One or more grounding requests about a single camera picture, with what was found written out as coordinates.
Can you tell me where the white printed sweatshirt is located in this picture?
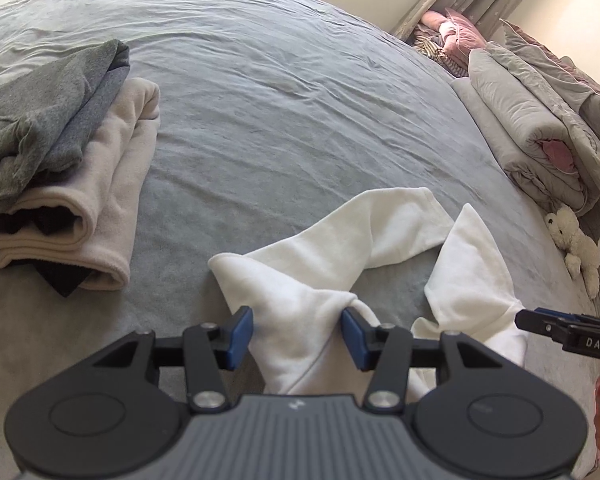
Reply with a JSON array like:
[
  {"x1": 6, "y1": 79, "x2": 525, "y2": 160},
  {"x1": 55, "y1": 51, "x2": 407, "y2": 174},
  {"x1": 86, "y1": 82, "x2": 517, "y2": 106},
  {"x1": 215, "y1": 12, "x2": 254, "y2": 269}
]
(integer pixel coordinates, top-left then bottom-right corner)
[{"x1": 207, "y1": 187, "x2": 529, "y2": 402}]

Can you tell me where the folded black garment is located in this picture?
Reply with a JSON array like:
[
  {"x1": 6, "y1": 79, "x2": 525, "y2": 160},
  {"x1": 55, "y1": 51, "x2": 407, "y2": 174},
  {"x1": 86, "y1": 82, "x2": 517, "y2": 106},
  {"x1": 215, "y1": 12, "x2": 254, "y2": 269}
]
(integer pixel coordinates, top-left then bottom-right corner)
[{"x1": 0, "y1": 204, "x2": 94, "y2": 297}]

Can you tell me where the folded beige fleece garment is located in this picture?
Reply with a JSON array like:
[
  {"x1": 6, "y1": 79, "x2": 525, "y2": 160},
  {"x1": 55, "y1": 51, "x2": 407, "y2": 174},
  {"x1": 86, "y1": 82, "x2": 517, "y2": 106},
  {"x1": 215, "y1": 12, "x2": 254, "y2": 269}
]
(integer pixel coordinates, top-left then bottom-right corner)
[{"x1": 0, "y1": 77, "x2": 161, "y2": 291}]

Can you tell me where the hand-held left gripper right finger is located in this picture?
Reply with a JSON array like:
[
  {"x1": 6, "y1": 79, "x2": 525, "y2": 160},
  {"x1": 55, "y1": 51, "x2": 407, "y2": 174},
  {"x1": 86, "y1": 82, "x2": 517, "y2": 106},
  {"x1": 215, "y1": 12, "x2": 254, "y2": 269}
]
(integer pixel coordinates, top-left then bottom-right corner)
[{"x1": 340, "y1": 307, "x2": 519, "y2": 415}]

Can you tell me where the white plush toy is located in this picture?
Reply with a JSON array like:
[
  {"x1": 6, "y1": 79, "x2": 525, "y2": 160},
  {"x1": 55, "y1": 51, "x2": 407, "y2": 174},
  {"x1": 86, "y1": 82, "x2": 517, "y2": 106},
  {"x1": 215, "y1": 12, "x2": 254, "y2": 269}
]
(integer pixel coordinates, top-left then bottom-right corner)
[{"x1": 544, "y1": 204, "x2": 600, "y2": 299}]

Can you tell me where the folded grey duvet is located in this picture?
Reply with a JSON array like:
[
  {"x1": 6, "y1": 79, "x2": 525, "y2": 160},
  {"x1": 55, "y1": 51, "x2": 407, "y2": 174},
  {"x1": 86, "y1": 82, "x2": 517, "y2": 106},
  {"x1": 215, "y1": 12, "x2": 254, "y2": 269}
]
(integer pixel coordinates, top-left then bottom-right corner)
[{"x1": 452, "y1": 42, "x2": 600, "y2": 216}]

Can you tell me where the folded grey garment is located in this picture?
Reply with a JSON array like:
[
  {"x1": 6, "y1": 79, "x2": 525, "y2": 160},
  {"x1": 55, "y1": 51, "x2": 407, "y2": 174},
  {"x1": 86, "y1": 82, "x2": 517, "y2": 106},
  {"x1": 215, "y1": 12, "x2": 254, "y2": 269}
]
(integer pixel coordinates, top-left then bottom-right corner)
[{"x1": 0, "y1": 38, "x2": 131, "y2": 209}]

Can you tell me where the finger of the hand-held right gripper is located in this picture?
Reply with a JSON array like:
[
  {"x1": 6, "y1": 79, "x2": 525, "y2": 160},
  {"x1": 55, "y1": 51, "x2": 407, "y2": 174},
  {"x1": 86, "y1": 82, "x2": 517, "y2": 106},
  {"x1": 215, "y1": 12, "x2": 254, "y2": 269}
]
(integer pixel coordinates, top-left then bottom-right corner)
[{"x1": 514, "y1": 307, "x2": 574, "y2": 344}]

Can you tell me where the pile of pink cushions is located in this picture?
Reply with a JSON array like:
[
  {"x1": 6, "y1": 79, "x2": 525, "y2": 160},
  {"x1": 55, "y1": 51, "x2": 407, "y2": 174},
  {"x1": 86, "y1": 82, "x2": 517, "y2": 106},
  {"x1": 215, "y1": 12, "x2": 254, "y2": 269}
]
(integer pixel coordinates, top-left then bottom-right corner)
[{"x1": 412, "y1": 8, "x2": 484, "y2": 79}]

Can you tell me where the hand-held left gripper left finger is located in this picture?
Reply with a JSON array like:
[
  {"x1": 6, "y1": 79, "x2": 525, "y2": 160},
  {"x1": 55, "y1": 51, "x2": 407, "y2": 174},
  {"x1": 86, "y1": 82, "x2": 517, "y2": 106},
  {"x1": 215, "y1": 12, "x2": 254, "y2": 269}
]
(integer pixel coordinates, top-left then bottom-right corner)
[{"x1": 93, "y1": 306, "x2": 255, "y2": 415}]

